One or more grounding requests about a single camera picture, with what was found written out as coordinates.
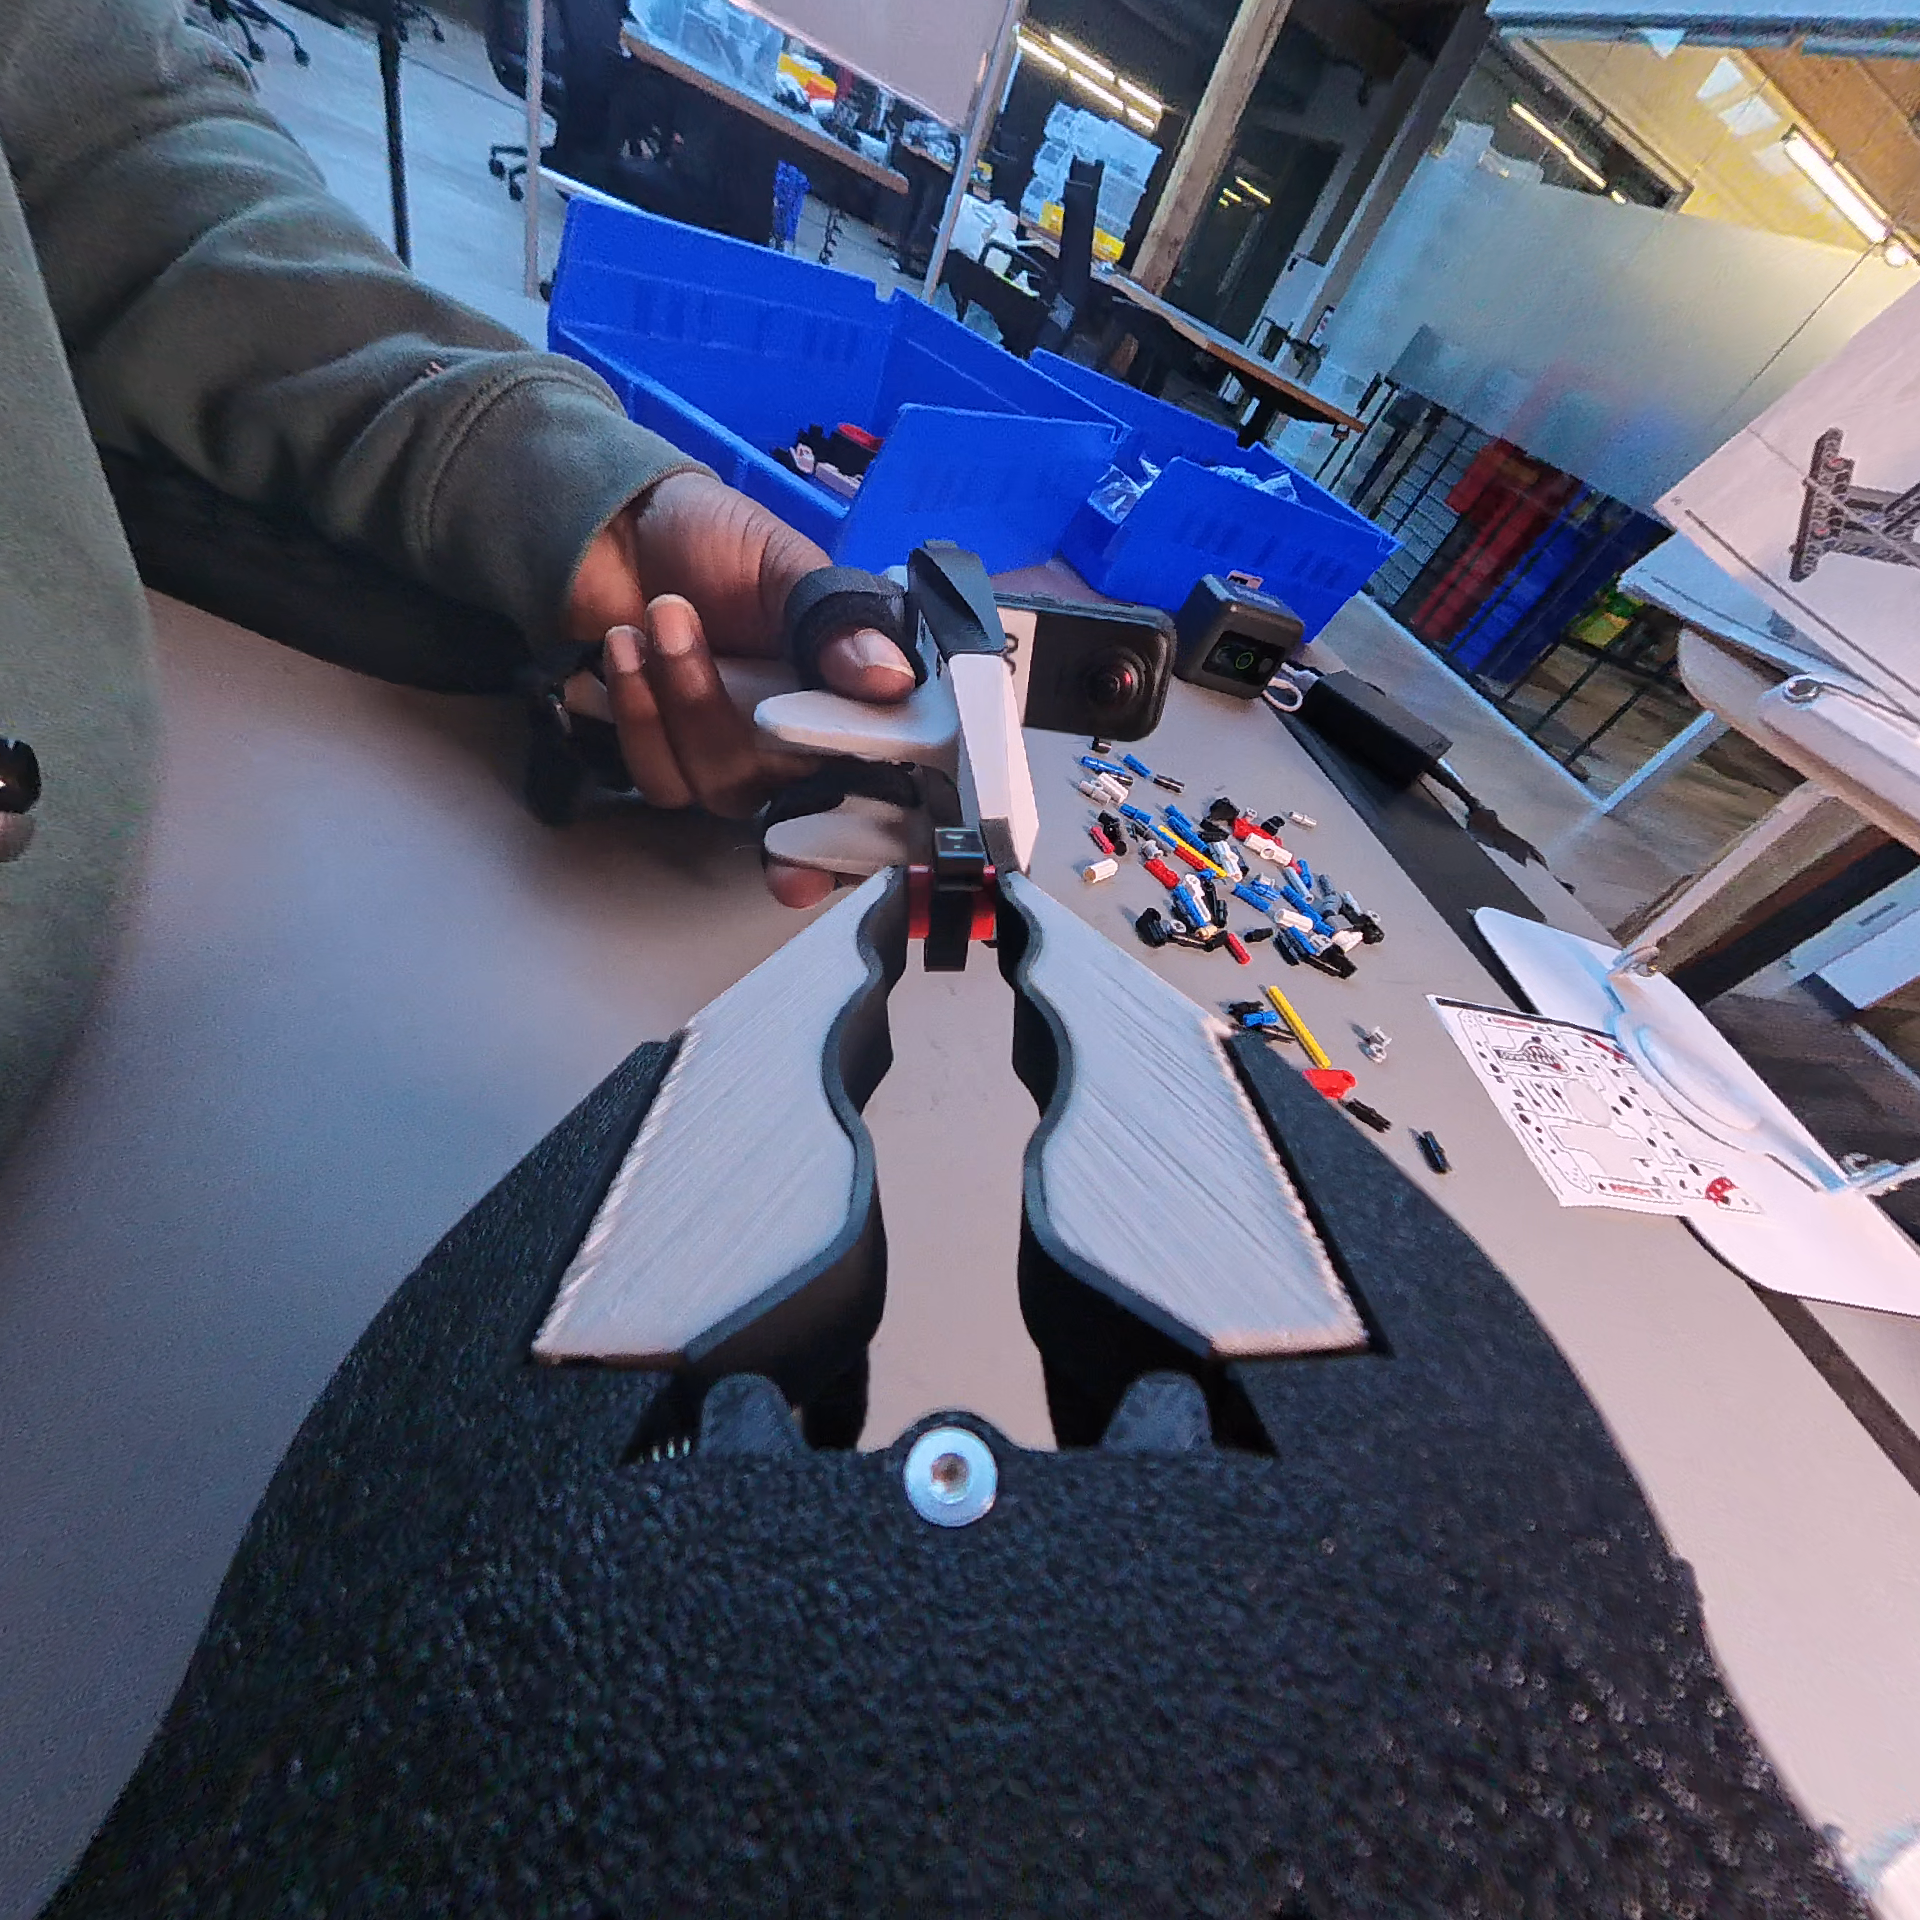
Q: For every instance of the small black brick piece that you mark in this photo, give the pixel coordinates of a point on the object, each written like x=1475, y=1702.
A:
x=1433, y=1151

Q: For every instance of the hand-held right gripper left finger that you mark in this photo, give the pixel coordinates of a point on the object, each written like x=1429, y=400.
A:
x=705, y=1201

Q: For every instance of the black power adapter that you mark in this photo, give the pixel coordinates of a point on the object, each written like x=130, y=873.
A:
x=1371, y=728

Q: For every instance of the white book stand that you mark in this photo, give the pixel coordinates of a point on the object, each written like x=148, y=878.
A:
x=1694, y=1049

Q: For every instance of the small red liftarm brick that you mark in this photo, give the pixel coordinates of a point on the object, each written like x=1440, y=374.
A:
x=914, y=901

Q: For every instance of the small black red lego assembly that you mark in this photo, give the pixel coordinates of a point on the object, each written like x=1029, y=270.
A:
x=956, y=891

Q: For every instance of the instruction booklet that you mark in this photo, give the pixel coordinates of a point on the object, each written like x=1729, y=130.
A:
x=1829, y=495

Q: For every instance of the black and blue pins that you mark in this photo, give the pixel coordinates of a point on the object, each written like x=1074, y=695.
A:
x=1258, y=1019

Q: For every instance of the yellow brick axle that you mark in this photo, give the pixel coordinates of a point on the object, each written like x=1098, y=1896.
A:
x=1299, y=1027

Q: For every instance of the person's left forearm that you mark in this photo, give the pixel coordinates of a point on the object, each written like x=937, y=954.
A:
x=300, y=329

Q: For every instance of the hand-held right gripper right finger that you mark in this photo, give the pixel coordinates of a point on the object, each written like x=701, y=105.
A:
x=1184, y=1185

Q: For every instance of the black angle connector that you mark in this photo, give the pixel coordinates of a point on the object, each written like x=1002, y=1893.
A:
x=1152, y=927

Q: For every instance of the black desk divider strip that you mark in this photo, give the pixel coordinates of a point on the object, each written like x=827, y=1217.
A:
x=1500, y=855

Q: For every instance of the background table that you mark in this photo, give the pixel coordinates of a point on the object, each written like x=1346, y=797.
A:
x=1229, y=352

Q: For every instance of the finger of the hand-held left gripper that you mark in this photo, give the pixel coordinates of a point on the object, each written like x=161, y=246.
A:
x=997, y=763

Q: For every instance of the black action camera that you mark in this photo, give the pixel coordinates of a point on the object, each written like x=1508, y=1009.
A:
x=1236, y=638

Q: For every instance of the pile of small brick pieces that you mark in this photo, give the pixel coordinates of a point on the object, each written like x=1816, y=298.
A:
x=1229, y=886

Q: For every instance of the grey desk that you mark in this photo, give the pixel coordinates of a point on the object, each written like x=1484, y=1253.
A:
x=374, y=975

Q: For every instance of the background storage crates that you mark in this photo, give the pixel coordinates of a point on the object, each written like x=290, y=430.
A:
x=1516, y=555

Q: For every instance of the person's left hand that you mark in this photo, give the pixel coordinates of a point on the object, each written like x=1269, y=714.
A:
x=674, y=600

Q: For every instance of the wooden post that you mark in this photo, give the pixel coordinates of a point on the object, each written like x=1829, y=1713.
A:
x=1214, y=135

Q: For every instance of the large whiteboard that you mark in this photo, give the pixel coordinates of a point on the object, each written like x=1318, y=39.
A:
x=900, y=43

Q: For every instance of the printed paper sheet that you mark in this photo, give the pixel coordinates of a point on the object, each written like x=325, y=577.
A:
x=1589, y=1103

